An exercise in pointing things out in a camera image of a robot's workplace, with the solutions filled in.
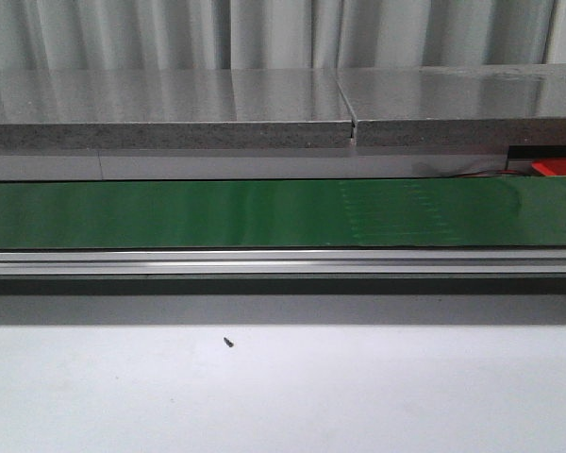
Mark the green conveyor belt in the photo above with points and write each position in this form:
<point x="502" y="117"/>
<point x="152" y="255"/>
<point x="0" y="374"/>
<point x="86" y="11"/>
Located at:
<point x="321" y="213"/>

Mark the grey stone counter slab right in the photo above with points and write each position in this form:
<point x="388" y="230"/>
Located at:
<point x="487" y="105"/>

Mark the grey stone counter slab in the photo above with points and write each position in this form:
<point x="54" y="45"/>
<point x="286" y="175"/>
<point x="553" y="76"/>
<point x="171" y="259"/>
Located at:
<point x="487" y="105"/>
<point x="172" y="109"/>

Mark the grey stone counter slab left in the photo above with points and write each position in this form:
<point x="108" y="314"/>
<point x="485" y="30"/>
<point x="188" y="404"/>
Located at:
<point x="172" y="109"/>

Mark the red plastic tray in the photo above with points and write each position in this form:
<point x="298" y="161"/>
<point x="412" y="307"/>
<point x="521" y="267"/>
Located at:
<point x="550" y="167"/>

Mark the white pleated curtain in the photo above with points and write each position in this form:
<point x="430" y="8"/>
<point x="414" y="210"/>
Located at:
<point x="278" y="34"/>

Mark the aluminium conveyor frame rail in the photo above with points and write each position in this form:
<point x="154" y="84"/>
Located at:
<point x="284" y="287"/>

